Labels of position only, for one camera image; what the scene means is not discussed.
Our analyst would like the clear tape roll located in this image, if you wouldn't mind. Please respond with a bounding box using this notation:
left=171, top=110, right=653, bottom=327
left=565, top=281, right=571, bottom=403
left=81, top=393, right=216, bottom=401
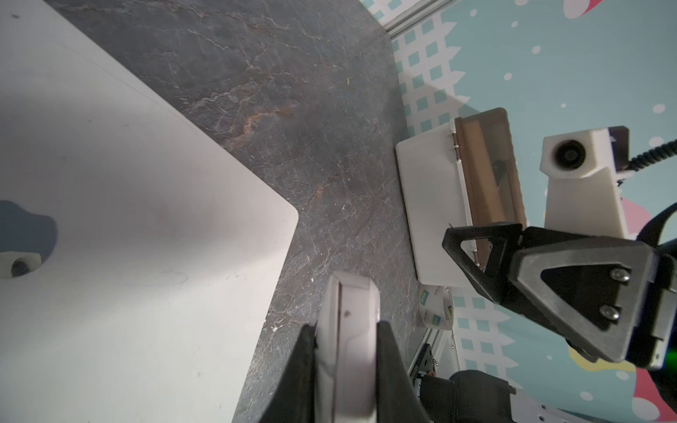
left=419, top=285, right=454, bottom=331

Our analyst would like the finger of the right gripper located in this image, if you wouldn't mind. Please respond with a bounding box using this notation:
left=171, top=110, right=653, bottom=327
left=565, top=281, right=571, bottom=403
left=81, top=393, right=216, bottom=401
left=443, top=222, right=582, bottom=334

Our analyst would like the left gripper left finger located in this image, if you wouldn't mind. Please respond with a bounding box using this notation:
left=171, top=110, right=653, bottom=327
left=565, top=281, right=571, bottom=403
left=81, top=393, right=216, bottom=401
left=259, top=324, right=317, bottom=423

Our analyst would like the brown lidded storage box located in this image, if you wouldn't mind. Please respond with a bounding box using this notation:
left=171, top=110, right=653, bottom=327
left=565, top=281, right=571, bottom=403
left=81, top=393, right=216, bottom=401
left=395, top=108, right=527, bottom=287

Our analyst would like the silver laptop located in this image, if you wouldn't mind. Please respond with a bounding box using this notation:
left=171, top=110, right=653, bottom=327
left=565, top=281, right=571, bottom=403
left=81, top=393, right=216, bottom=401
left=1, top=1, right=298, bottom=422

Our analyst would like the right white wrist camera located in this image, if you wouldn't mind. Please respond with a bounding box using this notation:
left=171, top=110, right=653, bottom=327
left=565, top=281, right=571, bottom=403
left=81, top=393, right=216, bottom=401
left=541, top=126, right=630, bottom=239

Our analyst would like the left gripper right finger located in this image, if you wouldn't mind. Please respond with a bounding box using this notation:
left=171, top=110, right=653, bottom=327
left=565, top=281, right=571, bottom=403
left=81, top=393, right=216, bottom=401
left=377, top=321, right=429, bottom=423

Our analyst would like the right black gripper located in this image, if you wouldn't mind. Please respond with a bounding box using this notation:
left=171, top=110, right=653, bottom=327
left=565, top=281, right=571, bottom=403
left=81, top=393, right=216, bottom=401
left=508, top=204, right=676, bottom=370

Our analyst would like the white wireless mouse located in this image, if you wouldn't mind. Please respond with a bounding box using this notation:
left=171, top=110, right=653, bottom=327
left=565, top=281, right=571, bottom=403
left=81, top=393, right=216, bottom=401
left=315, top=271, right=380, bottom=422

